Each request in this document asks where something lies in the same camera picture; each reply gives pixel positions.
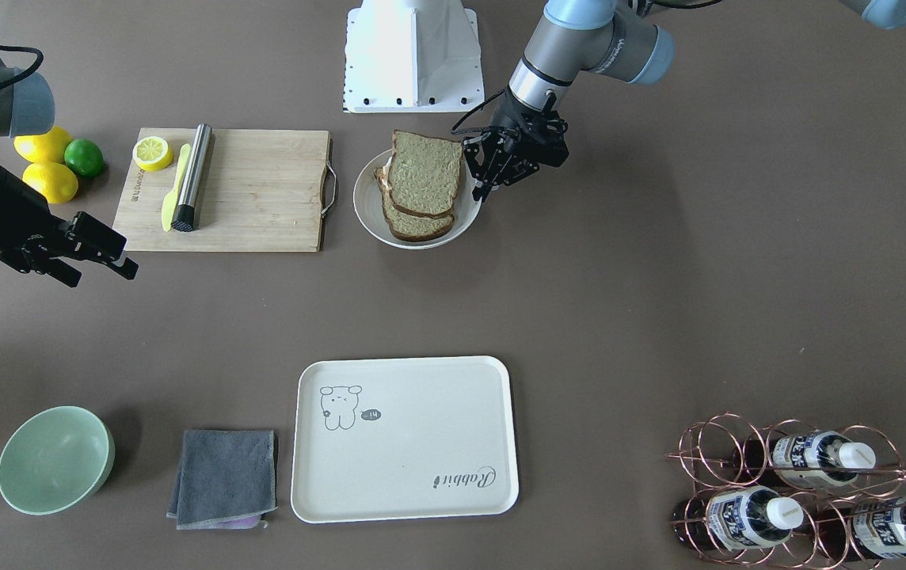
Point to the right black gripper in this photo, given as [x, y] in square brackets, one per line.
[0, 207]

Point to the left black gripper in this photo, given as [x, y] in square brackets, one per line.
[513, 119]

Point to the bread slice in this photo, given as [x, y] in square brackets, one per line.
[411, 228]
[424, 174]

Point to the white round plate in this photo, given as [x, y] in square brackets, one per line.
[368, 207]

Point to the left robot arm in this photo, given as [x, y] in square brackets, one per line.
[597, 37]

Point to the cream rabbit tray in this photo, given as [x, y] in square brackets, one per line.
[387, 439]

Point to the yellow lemon lower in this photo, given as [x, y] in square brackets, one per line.
[57, 183]

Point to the yellow lemon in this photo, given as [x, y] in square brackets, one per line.
[57, 183]
[47, 147]

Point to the green lime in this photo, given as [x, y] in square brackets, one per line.
[84, 158]

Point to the yellow lemon upper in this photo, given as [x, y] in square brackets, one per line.
[47, 147]

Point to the bread slice on plate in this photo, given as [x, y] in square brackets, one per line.
[411, 228]

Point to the yellow plastic knife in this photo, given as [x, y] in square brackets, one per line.
[170, 200]

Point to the steel pepper grinder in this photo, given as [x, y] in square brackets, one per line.
[184, 216]

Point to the half lemon slice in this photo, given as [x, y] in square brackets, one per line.
[152, 154]

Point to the wooden cutting board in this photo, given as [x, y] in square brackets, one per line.
[262, 191]

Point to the mint green bowl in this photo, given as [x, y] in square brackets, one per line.
[55, 460]

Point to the grey folded cloth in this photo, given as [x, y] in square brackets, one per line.
[226, 480]

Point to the tea bottle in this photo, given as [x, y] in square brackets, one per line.
[754, 517]
[811, 461]
[870, 531]

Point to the tea bottle upper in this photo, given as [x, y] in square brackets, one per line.
[811, 461]

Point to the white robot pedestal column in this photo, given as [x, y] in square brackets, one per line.
[412, 57]

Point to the copper wire bottle rack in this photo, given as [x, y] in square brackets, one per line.
[703, 453]

